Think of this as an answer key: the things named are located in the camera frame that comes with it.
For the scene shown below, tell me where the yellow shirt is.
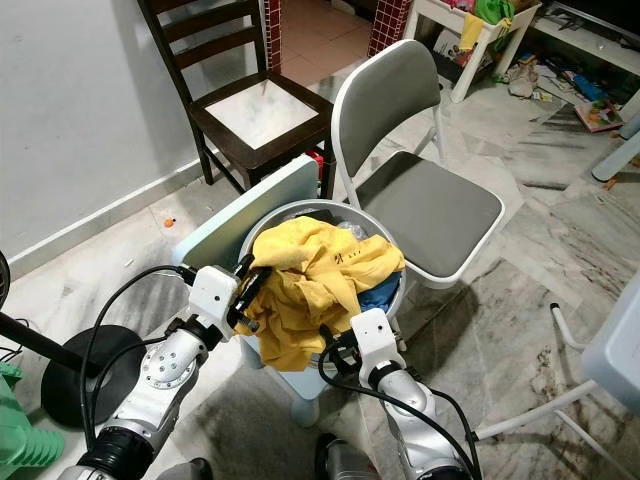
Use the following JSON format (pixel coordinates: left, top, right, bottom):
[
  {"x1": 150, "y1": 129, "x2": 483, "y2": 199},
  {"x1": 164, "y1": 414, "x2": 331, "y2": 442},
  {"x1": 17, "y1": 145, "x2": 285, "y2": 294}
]
[{"x1": 245, "y1": 215, "x2": 406, "y2": 373}]

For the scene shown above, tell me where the light blue child chair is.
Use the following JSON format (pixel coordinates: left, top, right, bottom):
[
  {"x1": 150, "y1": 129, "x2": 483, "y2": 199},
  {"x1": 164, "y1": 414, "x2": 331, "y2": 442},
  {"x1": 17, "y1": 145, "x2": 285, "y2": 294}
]
[{"x1": 172, "y1": 155, "x2": 371, "y2": 429}]

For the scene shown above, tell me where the blue garment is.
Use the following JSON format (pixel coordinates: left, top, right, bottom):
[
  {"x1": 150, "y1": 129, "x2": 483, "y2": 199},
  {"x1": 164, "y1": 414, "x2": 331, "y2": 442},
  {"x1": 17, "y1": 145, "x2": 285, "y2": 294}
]
[{"x1": 365, "y1": 278, "x2": 403, "y2": 321}]

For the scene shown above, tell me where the round metal basin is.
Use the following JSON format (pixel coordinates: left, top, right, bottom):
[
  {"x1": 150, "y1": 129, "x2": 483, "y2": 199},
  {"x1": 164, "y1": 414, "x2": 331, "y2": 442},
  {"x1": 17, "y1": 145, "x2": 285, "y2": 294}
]
[{"x1": 238, "y1": 198, "x2": 408, "y2": 376}]

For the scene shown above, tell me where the dark wooden chair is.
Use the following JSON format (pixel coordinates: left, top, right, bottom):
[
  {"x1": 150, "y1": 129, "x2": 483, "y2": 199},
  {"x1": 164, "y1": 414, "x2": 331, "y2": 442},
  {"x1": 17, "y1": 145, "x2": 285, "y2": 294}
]
[{"x1": 138, "y1": 0, "x2": 336, "y2": 196}]

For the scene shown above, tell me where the grey robot right leg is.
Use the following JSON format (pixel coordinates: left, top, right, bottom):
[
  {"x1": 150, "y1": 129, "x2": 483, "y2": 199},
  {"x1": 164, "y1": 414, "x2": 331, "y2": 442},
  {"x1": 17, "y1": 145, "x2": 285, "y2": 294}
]
[{"x1": 315, "y1": 432, "x2": 391, "y2": 480}]

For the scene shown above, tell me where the grey robot leg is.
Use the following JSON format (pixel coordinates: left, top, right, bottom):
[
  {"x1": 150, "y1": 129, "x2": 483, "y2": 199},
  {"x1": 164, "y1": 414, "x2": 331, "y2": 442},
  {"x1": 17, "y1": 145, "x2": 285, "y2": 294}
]
[
  {"x1": 155, "y1": 458, "x2": 211, "y2": 480},
  {"x1": 315, "y1": 432, "x2": 391, "y2": 480}
]

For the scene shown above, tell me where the black standing fan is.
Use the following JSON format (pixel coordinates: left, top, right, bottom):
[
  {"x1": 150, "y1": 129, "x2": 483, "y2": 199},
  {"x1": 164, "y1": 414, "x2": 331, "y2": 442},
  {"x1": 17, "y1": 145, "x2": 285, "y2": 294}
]
[{"x1": 0, "y1": 250, "x2": 141, "y2": 431}]

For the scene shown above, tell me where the grey robot left leg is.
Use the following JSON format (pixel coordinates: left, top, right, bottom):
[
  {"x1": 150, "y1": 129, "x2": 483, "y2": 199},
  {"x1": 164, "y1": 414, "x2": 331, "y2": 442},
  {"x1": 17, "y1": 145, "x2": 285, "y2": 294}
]
[{"x1": 155, "y1": 458, "x2": 211, "y2": 480}]

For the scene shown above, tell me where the green ribbed plastic container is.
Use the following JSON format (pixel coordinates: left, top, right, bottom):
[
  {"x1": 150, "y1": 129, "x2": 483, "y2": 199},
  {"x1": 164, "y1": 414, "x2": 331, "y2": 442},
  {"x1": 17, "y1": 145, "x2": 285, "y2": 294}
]
[{"x1": 0, "y1": 360, "x2": 66, "y2": 480}]

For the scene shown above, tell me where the white folding table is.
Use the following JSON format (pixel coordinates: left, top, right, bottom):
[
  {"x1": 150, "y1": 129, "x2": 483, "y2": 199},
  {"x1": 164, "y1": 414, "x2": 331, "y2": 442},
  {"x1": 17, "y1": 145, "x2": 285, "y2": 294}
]
[{"x1": 475, "y1": 270, "x2": 640, "y2": 476}]

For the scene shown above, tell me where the white side table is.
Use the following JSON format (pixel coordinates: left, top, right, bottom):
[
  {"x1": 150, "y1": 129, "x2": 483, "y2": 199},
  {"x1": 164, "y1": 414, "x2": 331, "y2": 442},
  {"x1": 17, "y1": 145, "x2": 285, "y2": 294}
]
[{"x1": 405, "y1": 0, "x2": 541, "y2": 101}]

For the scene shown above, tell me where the yellow cloth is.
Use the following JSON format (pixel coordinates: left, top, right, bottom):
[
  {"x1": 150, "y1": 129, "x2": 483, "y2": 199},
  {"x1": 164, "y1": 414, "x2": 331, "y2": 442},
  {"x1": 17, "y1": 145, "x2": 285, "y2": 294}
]
[{"x1": 460, "y1": 12, "x2": 486, "y2": 51}]

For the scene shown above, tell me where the children picture book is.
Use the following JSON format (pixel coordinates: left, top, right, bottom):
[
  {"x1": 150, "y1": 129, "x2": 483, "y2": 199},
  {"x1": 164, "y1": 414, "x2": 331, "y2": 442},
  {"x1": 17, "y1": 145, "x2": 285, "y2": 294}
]
[{"x1": 575, "y1": 98, "x2": 623, "y2": 133}]

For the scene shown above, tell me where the green cloth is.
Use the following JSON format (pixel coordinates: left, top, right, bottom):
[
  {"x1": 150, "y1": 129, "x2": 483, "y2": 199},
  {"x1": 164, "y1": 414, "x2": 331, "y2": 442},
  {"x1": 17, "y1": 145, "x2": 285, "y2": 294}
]
[{"x1": 475, "y1": 0, "x2": 516, "y2": 26}]

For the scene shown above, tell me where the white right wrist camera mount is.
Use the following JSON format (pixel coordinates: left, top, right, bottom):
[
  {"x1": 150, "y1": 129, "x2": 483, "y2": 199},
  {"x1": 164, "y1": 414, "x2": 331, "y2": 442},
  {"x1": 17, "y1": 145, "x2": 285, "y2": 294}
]
[{"x1": 350, "y1": 308, "x2": 401, "y2": 376}]

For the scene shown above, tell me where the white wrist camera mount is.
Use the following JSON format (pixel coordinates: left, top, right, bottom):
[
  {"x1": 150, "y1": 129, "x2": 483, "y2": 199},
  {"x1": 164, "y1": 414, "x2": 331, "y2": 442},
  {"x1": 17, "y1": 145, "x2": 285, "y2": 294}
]
[
  {"x1": 350, "y1": 308, "x2": 401, "y2": 376},
  {"x1": 188, "y1": 265, "x2": 246, "y2": 326}
]

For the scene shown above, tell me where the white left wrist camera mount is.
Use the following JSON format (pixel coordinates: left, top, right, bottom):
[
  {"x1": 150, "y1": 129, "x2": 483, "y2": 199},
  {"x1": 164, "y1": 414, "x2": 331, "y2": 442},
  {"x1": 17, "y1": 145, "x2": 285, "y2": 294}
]
[{"x1": 188, "y1": 265, "x2": 246, "y2": 326}]

